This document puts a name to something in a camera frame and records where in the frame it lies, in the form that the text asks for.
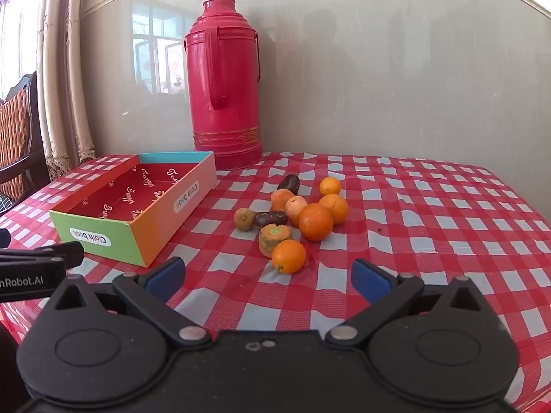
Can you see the colourful cardboard box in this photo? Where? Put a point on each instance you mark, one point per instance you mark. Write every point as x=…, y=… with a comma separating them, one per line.
x=142, y=215

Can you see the medium orange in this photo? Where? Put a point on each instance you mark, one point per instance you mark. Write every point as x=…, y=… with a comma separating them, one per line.
x=336, y=206

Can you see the red checkered tablecloth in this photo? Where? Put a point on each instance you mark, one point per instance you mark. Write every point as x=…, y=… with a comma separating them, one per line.
x=430, y=232

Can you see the small round tangerine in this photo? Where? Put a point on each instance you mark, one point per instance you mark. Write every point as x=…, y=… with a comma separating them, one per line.
x=330, y=186

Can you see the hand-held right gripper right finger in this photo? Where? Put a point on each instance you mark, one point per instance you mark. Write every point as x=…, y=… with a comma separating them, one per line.
x=370, y=279

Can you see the large orange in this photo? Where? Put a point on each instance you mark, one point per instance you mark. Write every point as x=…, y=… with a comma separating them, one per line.
x=316, y=222

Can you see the beige lace curtain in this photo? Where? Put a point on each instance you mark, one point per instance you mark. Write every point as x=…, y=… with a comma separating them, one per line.
x=64, y=73

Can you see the red thermos flask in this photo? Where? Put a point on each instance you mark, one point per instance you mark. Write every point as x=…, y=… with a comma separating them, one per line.
x=226, y=86

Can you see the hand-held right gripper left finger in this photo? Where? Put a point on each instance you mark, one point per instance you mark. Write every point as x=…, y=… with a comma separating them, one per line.
x=165, y=277

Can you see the orange patterned cushion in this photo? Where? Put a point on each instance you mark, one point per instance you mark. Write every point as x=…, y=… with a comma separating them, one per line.
x=15, y=142

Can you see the dark brown fruit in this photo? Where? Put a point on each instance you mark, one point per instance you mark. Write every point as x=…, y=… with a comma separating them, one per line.
x=292, y=183
x=270, y=218

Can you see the dark wooden chair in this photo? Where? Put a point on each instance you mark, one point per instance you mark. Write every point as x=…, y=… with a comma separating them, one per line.
x=36, y=137

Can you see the orange with stem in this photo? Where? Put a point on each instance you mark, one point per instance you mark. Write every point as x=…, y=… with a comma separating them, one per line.
x=289, y=257

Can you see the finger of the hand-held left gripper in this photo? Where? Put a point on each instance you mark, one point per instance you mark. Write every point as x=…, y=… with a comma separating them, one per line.
x=60, y=253

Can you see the orange-red tangerine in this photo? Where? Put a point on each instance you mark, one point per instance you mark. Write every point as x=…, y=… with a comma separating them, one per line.
x=281, y=199

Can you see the brownish yellow fruit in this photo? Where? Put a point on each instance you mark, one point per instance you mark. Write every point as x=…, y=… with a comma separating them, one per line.
x=243, y=219

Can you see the window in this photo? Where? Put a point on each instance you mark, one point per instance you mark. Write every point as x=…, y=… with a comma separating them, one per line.
x=17, y=21

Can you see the pale peach-coloured fruit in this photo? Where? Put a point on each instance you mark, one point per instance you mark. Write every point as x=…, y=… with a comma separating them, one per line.
x=295, y=206

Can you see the greenish mouldy orange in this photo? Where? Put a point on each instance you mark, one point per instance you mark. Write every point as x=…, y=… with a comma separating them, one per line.
x=274, y=237

